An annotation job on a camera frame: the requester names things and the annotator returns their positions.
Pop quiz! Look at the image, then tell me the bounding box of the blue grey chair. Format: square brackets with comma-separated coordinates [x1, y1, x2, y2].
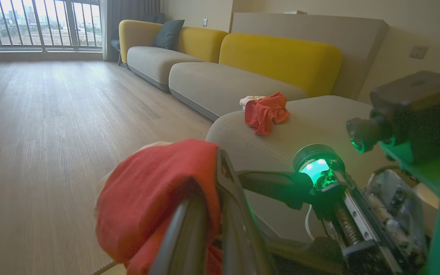
[110, 37, 124, 66]

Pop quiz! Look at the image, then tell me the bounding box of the grey backless sofa seat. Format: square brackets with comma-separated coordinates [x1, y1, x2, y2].
[205, 95, 419, 247]

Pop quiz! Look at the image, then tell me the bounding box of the white cloth garment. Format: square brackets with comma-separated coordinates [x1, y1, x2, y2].
[239, 95, 267, 112]

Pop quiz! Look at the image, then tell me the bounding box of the grey drape curtain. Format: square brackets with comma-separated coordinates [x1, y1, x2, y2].
[101, 0, 162, 62]

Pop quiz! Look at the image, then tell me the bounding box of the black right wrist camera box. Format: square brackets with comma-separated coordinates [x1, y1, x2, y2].
[346, 70, 440, 165]

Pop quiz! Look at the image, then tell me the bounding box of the window with balcony railing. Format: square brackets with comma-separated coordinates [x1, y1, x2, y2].
[0, 0, 103, 53]

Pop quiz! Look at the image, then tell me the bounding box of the thin white cable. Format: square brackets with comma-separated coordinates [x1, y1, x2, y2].
[304, 204, 317, 242]

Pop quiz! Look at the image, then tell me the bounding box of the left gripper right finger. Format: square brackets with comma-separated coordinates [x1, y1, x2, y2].
[215, 149, 273, 275]

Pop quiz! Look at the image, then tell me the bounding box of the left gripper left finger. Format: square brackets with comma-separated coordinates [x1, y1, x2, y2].
[149, 189, 210, 275]

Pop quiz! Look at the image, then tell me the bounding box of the white wall socket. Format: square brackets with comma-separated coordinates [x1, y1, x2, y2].
[409, 45, 429, 60]

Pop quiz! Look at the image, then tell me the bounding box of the red cloth garment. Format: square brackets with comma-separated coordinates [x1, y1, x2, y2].
[244, 92, 291, 136]
[95, 139, 223, 275]

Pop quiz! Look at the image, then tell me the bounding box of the teal throw cushion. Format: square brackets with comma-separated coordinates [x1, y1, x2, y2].
[152, 19, 185, 51]

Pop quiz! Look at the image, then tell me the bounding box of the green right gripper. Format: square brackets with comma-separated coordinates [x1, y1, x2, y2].
[238, 144, 440, 275]

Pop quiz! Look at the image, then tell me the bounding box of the yellow sofa backrest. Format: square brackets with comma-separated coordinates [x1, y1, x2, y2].
[218, 32, 343, 98]
[118, 19, 229, 64]

